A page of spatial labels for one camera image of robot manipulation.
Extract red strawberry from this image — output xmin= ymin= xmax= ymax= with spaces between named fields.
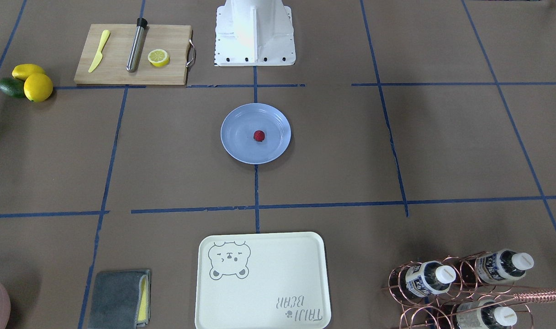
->
xmin=253 ymin=130 xmax=265 ymax=142

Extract blue plate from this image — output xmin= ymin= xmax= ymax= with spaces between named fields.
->
xmin=221 ymin=103 xmax=292 ymax=165

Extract cream rectangular tray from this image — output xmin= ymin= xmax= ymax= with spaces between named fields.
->
xmin=195 ymin=232 xmax=332 ymax=329

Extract half lemon slice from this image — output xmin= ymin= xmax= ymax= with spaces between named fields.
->
xmin=148 ymin=49 xmax=170 ymax=67

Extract dark drink bottle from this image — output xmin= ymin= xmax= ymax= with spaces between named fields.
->
xmin=452 ymin=299 xmax=518 ymax=329
xmin=399 ymin=261 xmax=457 ymax=300
xmin=473 ymin=249 xmax=535 ymax=285

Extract wooden cutting board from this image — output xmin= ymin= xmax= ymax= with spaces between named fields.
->
xmin=74 ymin=24 xmax=195 ymax=85

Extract dark grey folded cloth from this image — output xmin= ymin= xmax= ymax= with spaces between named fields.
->
xmin=87 ymin=269 xmax=152 ymax=329

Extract yellow plastic knife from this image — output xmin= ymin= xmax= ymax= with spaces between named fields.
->
xmin=88 ymin=29 xmax=111 ymax=73

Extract yellow lemon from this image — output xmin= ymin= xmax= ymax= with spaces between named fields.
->
xmin=12 ymin=63 xmax=46 ymax=81
xmin=24 ymin=73 xmax=54 ymax=102

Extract green lime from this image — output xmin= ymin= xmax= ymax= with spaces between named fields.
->
xmin=0 ymin=77 xmax=26 ymax=99

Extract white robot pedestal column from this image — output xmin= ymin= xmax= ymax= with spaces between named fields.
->
xmin=214 ymin=0 xmax=297 ymax=67

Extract black handled knife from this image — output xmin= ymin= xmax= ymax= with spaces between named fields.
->
xmin=126 ymin=17 xmax=148 ymax=73

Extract copper wire bottle rack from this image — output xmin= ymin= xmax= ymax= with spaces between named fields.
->
xmin=382 ymin=249 xmax=556 ymax=329

